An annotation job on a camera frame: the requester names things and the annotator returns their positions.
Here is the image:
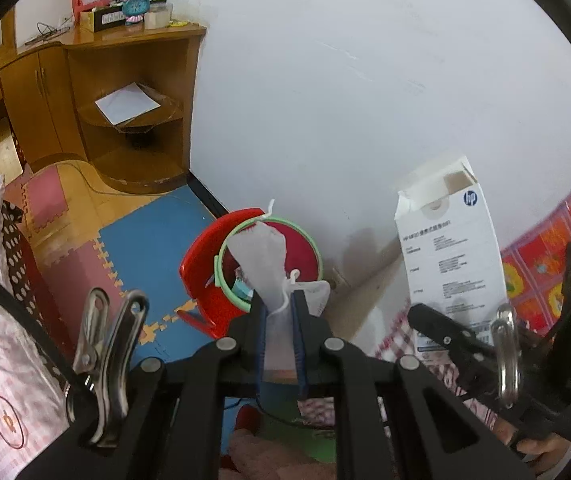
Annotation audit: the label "wooden desk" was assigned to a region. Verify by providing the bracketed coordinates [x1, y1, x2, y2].
[0, 20, 207, 196]

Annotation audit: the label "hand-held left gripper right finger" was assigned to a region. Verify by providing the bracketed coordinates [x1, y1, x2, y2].
[290, 291, 536, 480]

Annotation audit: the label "red slipper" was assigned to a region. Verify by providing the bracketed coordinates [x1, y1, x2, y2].
[236, 405, 261, 433]

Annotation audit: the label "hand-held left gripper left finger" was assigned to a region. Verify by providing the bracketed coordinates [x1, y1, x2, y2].
[18, 294, 269, 480]

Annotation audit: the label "colourful foam puzzle mat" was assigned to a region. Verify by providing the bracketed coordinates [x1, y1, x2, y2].
[0, 160, 416, 480]

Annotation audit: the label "blue pink alarm clock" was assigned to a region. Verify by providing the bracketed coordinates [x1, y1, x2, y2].
[122, 0, 152, 25]

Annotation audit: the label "red plastic stool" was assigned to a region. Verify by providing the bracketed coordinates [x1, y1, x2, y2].
[180, 208, 266, 339]

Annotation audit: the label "yellow tissue box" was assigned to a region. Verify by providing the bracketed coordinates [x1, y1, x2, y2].
[80, 4, 129, 33]

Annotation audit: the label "red bucket green rim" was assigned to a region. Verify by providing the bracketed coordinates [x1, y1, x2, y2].
[214, 216, 323, 313]

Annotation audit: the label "white paper sheet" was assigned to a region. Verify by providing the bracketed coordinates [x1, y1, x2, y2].
[94, 83, 161, 126]

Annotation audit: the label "white printed cardboard box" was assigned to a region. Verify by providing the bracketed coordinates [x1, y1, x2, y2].
[394, 155, 511, 366]

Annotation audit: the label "white face mask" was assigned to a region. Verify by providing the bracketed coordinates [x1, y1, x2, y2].
[226, 200, 332, 383]

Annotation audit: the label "checkered cloth covered table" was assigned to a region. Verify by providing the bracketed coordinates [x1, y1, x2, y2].
[298, 300, 503, 433]

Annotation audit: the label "metal spring clip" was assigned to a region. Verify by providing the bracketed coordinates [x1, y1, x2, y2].
[66, 287, 150, 448]
[489, 304, 520, 408]

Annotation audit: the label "thick black cable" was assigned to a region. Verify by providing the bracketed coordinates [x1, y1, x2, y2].
[0, 257, 86, 396]

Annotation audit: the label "white jar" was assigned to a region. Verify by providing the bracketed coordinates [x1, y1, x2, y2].
[144, 2, 174, 29]

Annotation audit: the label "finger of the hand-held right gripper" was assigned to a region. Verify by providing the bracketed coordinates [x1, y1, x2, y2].
[408, 302, 501, 361]

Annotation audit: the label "person's right hand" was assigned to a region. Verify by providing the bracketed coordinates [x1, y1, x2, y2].
[490, 420, 571, 476]

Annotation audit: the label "red floral wall cloth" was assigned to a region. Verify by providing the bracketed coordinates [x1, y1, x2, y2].
[500, 147, 571, 336]

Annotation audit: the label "tangled black cord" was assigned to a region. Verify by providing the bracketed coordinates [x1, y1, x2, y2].
[24, 22, 71, 45]

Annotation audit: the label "blue face mask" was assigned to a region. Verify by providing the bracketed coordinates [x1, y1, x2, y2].
[233, 277, 256, 301]

